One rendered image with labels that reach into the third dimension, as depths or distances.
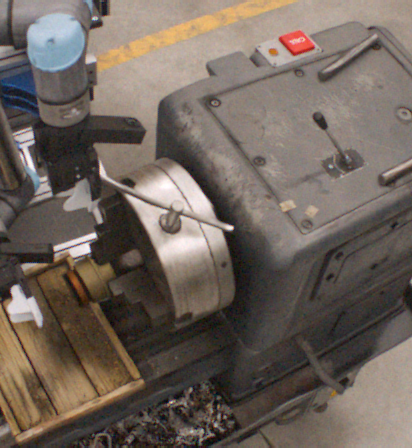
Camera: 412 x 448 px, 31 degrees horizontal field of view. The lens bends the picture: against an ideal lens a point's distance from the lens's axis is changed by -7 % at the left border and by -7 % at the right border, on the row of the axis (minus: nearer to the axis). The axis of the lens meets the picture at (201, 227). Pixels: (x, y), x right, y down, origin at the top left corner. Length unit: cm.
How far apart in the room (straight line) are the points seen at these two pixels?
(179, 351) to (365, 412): 110
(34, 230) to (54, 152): 151
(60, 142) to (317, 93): 65
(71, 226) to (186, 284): 124
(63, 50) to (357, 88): 80
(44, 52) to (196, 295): 62
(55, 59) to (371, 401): 192
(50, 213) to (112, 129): 153
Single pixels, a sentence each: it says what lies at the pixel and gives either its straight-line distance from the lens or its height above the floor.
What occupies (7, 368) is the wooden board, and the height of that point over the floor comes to 89.
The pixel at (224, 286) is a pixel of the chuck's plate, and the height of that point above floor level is 113.
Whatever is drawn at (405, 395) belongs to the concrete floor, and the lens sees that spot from 270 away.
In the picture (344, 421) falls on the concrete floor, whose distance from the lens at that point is 261.
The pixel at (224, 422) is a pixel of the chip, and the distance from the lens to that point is 195.
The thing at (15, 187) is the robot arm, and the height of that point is 104.
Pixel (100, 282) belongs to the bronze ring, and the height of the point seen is 111.
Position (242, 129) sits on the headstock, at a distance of 150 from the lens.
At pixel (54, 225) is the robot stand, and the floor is 21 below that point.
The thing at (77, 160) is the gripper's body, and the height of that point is 151.
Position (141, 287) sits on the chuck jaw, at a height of 110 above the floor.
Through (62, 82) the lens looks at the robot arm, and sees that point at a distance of 103.
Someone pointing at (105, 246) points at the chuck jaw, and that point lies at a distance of 147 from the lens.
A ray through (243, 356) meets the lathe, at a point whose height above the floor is 82.
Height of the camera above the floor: 241
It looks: 57 degrees down
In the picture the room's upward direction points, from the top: 7 degrees clockwise
